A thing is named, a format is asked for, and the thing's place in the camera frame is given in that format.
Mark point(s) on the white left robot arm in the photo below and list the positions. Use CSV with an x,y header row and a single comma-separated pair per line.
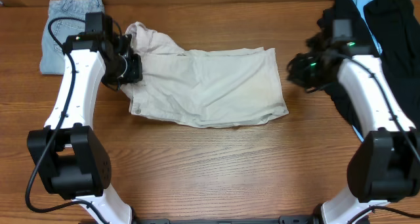
x,y
71,165

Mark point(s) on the beige cotton shorts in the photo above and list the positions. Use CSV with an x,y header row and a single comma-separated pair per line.
x,y
203,88

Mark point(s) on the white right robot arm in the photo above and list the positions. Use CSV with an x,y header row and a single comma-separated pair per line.
x,y
385,168

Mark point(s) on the folded light blue jeans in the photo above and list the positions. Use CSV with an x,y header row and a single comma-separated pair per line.
x,y
65,17

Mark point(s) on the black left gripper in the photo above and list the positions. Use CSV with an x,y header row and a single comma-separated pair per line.
x,y
135,68

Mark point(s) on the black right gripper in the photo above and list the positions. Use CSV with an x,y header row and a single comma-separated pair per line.
x,y
298,77

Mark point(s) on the black garment pile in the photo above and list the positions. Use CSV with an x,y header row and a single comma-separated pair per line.
x,y
392,30

